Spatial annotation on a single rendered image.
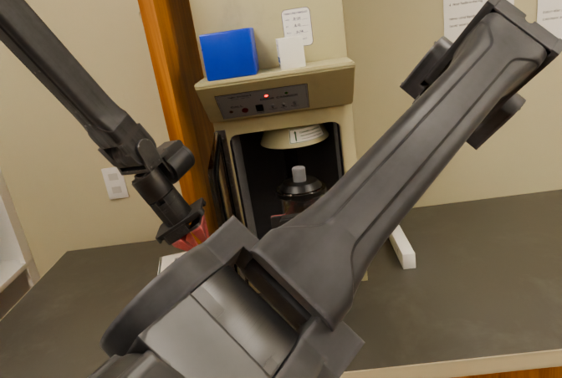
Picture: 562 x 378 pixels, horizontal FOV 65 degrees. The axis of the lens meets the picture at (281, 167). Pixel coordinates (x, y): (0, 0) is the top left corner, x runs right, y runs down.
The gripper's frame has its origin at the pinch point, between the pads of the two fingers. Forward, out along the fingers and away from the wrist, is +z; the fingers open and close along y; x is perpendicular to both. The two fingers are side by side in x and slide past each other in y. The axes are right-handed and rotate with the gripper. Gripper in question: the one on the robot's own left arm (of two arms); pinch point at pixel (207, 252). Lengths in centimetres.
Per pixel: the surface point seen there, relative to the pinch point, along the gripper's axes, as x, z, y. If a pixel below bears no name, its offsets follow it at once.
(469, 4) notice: -56, 1, -92
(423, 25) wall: -58, -1, -77
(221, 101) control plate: -13.8, -21.2, -17.7
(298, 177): -7.9, 0.2, -22.5
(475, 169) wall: -57, 50, -70
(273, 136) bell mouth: -24.9, -6.1, -21.8
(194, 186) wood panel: -14.4, -9.1, -1.9
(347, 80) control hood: -10.3, -10.7, -41.7
